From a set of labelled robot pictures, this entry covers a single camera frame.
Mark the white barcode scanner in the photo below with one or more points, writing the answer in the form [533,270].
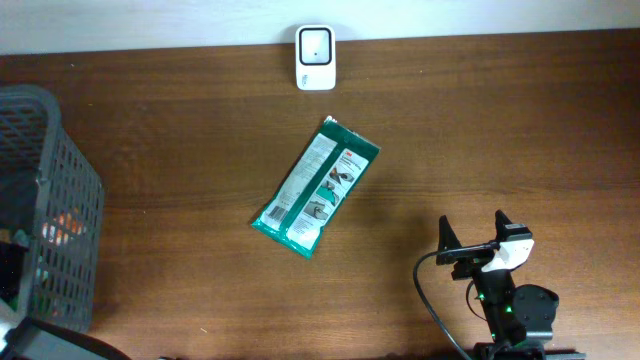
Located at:
[315,55]

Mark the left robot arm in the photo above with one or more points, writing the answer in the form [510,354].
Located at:
[26,338]

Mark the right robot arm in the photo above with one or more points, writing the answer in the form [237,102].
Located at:
[520,318]

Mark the green white gloves package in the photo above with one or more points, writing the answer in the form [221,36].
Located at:
[318,184]

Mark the grey plastic basket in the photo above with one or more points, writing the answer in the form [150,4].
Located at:
[52,194]

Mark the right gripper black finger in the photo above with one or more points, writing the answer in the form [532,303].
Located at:
[447,237]
[505,228]

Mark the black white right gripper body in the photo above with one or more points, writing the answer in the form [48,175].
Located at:
[491,283]

